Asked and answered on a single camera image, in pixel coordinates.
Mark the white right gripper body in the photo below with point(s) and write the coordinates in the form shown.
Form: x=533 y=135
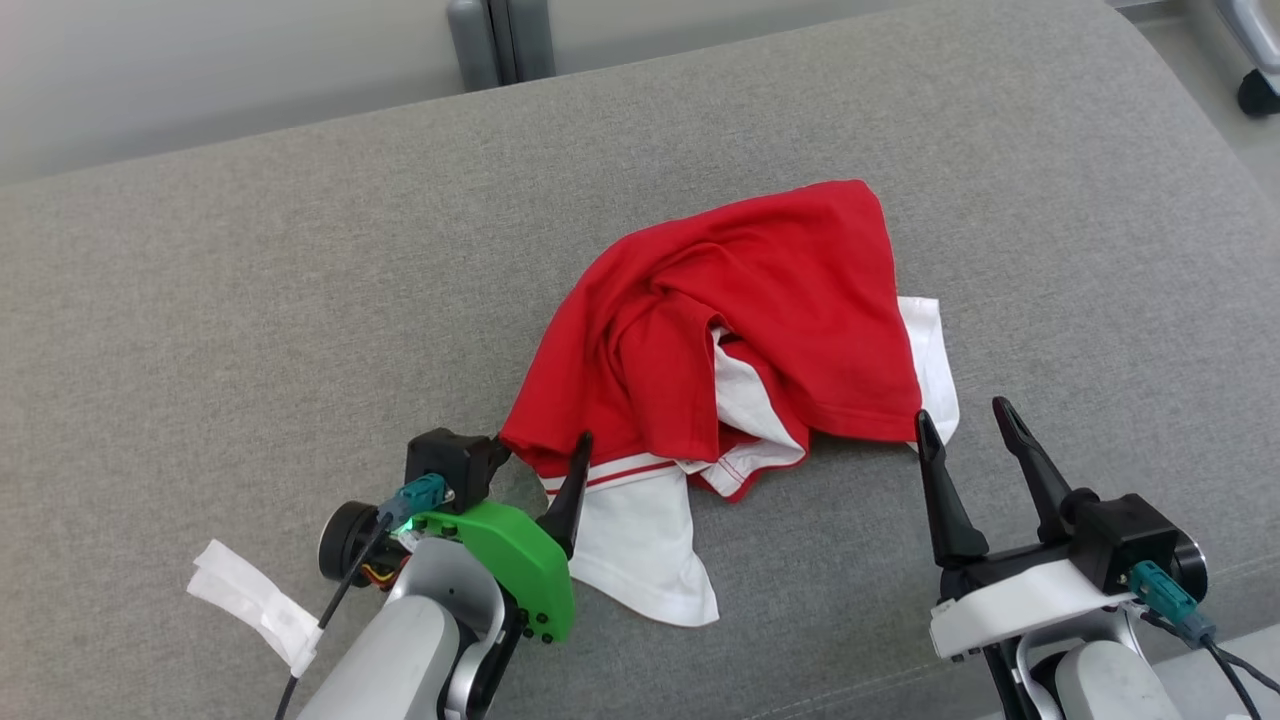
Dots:
x=1020 y=605

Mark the red white basketball jersey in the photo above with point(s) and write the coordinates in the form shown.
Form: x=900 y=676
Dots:
x=780 y=280

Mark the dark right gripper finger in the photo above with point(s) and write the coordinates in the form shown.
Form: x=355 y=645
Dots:
x=950 y=510
x=1040 y=480

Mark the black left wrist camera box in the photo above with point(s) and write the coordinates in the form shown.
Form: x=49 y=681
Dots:
x=445 y=460

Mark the black right round motor housing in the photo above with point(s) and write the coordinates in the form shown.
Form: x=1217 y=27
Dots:
x=1192 y=570

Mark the grey chair base with caster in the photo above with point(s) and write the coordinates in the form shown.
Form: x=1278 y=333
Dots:
x=1260 y=95

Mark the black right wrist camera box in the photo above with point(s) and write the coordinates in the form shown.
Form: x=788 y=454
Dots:
x=1125 y=540

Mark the black round motor housing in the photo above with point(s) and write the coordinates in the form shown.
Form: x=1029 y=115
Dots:
x=1192 y=570
x=345 y=540

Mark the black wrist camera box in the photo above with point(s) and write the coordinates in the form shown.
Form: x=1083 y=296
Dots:
x=1125 y=540
x=445 y=460

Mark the white tape strip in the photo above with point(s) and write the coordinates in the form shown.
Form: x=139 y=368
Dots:
x=250 y=595

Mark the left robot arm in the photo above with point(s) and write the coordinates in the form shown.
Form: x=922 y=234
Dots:
x=400 y=660

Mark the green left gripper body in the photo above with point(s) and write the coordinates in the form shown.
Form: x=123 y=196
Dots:
x=520 y=560

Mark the grey metal post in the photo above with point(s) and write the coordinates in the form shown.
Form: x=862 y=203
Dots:
x=500 y=40

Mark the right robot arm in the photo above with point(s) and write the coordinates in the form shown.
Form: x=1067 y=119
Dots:
x=1100 y=690

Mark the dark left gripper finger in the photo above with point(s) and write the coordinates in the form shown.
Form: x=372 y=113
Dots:
x=570 y=500

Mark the black left round motor housing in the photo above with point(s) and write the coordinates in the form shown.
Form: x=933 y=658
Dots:
x=345 y=540

